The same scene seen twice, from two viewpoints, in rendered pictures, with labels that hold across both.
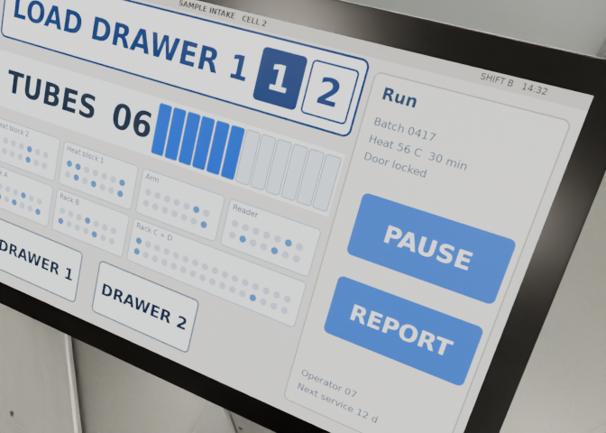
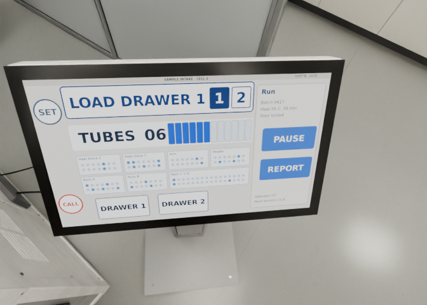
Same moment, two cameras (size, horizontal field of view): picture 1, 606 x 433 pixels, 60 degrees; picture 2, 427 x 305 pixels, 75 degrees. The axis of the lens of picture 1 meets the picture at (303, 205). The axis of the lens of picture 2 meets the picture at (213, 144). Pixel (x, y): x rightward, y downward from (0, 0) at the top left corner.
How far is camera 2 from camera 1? 24 cm
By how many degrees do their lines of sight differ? 23
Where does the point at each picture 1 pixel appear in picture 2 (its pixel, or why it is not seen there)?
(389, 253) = (276, 145)
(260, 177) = (221, 137)
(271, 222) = (230, 151)
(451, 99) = (286, 87)
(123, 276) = (170, 196)
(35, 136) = (105, 157)
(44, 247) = (126, 200)
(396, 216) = (276, 132)
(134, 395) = (107, 238)
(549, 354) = not seen: hidden behind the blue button
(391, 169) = (271, 117)
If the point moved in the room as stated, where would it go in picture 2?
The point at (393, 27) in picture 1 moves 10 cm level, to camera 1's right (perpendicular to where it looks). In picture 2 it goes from (260, 67) to (308, 46)
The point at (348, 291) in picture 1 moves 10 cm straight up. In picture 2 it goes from (265, 163) to (281, 138)
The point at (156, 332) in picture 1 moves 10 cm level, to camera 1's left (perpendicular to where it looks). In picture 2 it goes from (192, 209) to (143, 236)
